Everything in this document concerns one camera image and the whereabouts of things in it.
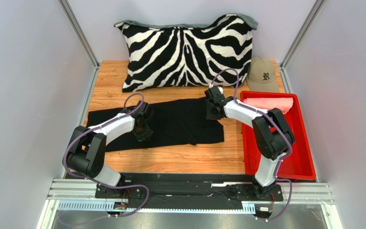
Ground rolled pink t-shirt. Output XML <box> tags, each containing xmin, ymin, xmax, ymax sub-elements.
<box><xmin>244</xmin><ymin>97</ymin><xmax>294</xmax><ymax>115</ymax></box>

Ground zebra striped pillow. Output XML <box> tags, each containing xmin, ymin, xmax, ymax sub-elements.
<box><xmin>114</xmin><ymin>13</ymin><xmax>259</xmax><ymax>93</ymax></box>

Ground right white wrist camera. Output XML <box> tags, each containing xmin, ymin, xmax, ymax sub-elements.
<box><xmin>208</xmin><ymin>83</ymin><xmax>224</xmax><ymax>95</ymax></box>

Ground aluminium frame post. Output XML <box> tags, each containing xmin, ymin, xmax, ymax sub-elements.
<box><xmin>58</xmin><ymin>0</ymin><xmax>100</xmax><ymax>69</ymax></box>
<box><xmin>281</xmin><ymin>0</ymin><xmax>326</xmax><ymax>69</ymax></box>

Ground red plastic tray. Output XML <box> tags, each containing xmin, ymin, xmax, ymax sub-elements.
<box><xmin>240</xmin><ymin>91</ymin><xmax>316</xmax><ymax>180</ymax></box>

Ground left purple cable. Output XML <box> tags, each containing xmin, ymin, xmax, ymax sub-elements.
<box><xmin>62</xmin><ymin>92</ymin><xmax>150</xmax><ymax>227</ymax></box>

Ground black t-shirt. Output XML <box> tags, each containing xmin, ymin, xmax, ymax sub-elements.
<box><xmin>85</xmin><ymin>97</ymin><xmax>225</xmax><ymax>152</ymax></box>

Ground left aluminium frame post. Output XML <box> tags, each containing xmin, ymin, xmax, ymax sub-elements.
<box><xmin>58</xmin><ymin>0</ymin><xmax>100</xmax><ymax>69</ymax></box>

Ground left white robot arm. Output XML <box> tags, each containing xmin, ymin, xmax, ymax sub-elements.
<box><xmin>62</xmin><ymin>101</ymin><xmax>154</xmax><ymax>188</ymax></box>

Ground right aluminium frame post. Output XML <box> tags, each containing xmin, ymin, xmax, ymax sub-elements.
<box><xmin>281</xmin><ymin>0</ymin><xmax>326</xmax><ymax>69</ymax></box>

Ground beige baseball cap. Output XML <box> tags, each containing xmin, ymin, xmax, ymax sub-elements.
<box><xmin>246</xmin><ymin>57</ymin><xmax>279</xmax><ymax>93</ymax></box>

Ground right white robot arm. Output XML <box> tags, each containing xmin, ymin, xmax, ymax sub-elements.
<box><xmin>204</xmin><ymin>84</ymin><xmax>295</xmax><ymax>196</ymax></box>

